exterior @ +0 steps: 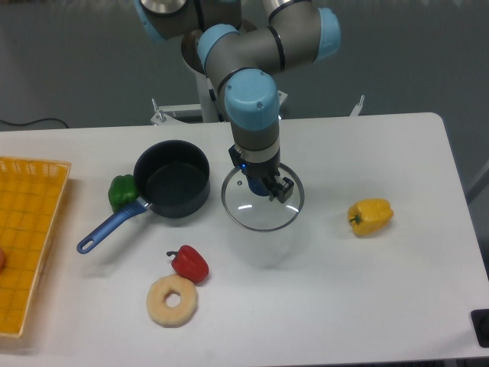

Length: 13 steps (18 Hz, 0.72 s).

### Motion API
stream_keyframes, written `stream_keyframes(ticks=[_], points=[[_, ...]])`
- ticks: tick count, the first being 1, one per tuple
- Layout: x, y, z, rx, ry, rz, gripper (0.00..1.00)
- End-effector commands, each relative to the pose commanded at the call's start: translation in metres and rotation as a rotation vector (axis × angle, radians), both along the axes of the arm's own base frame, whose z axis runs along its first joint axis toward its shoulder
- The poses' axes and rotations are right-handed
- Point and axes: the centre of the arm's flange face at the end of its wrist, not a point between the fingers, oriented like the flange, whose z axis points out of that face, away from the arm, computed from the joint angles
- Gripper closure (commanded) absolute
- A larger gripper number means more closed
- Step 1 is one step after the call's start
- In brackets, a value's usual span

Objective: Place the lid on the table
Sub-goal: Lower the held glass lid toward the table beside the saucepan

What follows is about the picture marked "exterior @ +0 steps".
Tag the red bell pepper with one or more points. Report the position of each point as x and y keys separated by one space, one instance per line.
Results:
x=189 y=264

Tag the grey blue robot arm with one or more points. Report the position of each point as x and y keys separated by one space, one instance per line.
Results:
x=240 y=64

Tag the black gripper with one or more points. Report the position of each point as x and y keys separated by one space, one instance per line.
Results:
x=267 y=170

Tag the yellow wicker basket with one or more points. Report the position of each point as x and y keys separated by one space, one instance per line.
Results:
x=31 y=192

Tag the glass lid with blue knob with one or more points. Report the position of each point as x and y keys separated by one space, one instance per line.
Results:
x=266 y=213

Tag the yellow bell pepper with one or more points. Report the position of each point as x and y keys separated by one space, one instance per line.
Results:
x=369 y=216

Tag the dark saucepan with blue handle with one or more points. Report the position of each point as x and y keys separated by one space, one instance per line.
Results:
x=172 y=180

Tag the green bell pepper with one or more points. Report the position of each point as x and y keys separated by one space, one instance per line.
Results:
x=122 y=191

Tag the black clamp at table edge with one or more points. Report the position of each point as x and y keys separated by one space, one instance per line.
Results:
x=480 y=321

